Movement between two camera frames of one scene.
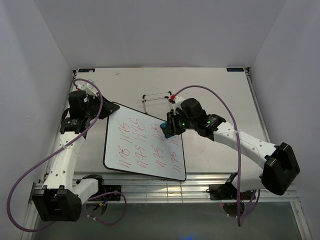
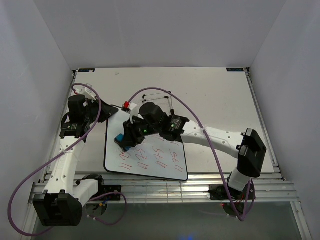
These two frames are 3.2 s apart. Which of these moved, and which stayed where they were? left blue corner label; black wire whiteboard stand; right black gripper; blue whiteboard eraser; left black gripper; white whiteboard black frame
Moved: blue whiteboard eraser; right black gripper
Stayed: left black gripper; white whiteboard black frame; left blue corner label; black wire whiteboard stand
